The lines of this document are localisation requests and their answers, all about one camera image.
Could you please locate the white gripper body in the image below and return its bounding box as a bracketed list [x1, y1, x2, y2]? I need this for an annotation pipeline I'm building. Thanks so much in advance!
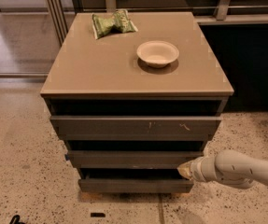
[190, 156, 221, 182]

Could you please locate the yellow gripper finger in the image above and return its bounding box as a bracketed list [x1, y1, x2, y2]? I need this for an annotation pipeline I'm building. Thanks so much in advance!
[177, 161, 192, 180]

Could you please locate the grey drawer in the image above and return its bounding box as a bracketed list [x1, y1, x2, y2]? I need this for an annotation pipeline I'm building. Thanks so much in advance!
[78, 178, 193, 193]
[67, 150, 203, 169]
[50, 116, 221, 141]

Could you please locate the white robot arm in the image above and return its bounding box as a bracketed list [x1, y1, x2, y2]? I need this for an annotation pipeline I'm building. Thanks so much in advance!
[177, 150, 268, 189]

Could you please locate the grey drawer cabinet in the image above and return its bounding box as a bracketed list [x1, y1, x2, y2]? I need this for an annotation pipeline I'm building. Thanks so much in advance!
[39, 11, 234, 173]

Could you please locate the grey bottom drawer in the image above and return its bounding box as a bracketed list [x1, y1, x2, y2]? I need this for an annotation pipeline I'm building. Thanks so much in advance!
[78, 178, 193, 193]

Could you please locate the grey top drawer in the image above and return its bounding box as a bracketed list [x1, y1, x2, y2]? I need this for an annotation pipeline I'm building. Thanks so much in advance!
[50, 116, 221, 141]

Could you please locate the black floor marker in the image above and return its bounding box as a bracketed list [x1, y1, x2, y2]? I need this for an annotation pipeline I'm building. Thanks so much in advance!
[91, 212, 106, 217]

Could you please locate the white paper bowl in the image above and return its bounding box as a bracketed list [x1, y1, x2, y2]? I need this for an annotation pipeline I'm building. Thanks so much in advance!
[136, 41, 179, 68]

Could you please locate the green chip bag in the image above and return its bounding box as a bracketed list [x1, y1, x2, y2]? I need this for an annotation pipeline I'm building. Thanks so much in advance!
[92, 9, 138, 39]

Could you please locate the black object on floor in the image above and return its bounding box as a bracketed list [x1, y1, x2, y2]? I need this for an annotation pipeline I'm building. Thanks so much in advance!
[9, 215, 25, 224]

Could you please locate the metal railing frame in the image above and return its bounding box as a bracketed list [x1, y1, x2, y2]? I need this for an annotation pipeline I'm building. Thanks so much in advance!
[39, 0, 268, 45]

